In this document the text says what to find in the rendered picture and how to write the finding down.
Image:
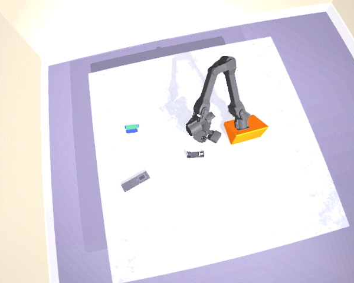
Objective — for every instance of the black rectangular bar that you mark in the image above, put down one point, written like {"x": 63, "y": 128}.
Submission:
{"x": 135, "y": 181}

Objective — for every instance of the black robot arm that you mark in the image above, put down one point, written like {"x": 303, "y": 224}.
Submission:
{"x": 226, "y": 65}

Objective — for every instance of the dark grey battery holder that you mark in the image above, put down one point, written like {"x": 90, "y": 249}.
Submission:
{"x": 195, "y": 154}

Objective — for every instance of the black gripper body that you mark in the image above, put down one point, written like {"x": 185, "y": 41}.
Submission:
{"x": 214, "y": 135}

